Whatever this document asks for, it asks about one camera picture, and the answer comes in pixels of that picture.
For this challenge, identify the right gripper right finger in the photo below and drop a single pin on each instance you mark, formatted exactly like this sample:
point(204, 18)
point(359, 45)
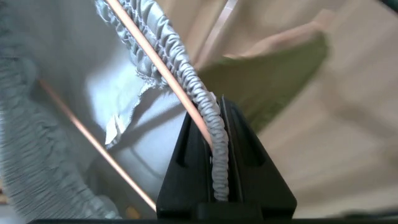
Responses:
point(258, 186)

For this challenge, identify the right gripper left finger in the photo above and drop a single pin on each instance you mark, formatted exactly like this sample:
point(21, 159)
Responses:
point(183, 186)

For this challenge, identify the pink clothes hanger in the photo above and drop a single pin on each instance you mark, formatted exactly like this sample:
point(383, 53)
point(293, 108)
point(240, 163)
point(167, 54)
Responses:
point(160, 72)

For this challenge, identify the pale grey shorts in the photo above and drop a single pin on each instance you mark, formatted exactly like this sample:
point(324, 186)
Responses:
point(46, 109)

